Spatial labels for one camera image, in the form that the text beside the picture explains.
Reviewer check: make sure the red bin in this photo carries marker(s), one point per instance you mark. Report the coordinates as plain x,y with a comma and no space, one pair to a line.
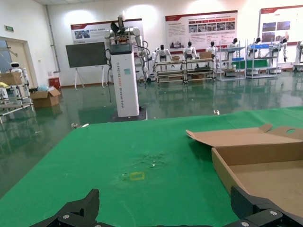
55,82

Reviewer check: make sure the green exit sign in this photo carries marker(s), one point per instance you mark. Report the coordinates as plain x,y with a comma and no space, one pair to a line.
9,28

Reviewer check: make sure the wide red header wall poster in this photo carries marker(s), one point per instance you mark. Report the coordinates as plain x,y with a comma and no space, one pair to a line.
201,21

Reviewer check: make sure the grey wall pipe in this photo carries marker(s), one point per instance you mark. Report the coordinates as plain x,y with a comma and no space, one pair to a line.
52,42

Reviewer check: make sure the white humanoid robot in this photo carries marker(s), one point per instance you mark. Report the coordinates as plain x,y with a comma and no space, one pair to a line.
162,53
233,45
212,49
258,40
284,41
189,50

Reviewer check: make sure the small white round-head robot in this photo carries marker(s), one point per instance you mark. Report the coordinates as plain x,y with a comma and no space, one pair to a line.
16,65

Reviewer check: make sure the low metal pipe rack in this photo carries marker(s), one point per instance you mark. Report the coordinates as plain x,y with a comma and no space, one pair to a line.
200,61
170,63

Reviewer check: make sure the white tower robot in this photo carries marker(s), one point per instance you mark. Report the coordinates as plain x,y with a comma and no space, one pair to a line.
124,78

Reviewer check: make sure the brown cardboard box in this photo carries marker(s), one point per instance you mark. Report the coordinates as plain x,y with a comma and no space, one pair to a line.
10,79

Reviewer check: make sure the black display on stand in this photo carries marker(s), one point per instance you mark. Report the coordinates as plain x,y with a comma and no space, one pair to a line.
85,54

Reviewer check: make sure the wall poster with building photos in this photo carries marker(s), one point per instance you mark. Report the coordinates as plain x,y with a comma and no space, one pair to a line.
279,16

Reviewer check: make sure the beige door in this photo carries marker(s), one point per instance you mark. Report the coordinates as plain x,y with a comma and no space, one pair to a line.
21,56

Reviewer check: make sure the tall metal pipe rack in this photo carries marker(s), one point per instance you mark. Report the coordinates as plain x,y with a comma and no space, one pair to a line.
260,57
232,48

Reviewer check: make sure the wall poster with robot photo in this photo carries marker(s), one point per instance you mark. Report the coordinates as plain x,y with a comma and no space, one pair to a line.
87,26

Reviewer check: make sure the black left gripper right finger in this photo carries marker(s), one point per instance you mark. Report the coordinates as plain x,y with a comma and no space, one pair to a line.
243,205

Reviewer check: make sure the green tablecloth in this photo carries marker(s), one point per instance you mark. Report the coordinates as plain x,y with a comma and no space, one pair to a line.
118,153

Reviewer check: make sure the metal table clamp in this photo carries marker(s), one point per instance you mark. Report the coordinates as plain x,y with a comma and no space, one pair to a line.
79,125
216,112

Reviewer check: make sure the yellow bag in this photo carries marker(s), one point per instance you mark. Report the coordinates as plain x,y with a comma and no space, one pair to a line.
3,84

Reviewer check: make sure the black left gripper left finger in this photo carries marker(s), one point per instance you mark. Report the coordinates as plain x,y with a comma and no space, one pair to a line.
87,203

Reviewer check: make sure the light blue plastic bag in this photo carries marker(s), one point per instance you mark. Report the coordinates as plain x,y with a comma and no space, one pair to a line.
43,88

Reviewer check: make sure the large open cardboard box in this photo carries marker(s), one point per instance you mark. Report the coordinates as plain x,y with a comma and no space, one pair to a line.
45,100

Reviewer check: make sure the small cardboard box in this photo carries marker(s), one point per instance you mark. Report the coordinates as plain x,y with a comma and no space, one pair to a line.
175,58
205,55

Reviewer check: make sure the open cardboard box torn rim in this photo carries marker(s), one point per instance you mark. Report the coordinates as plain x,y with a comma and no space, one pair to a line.
260,179

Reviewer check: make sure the white pipe rack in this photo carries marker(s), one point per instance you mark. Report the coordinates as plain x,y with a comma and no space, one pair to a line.
20,99

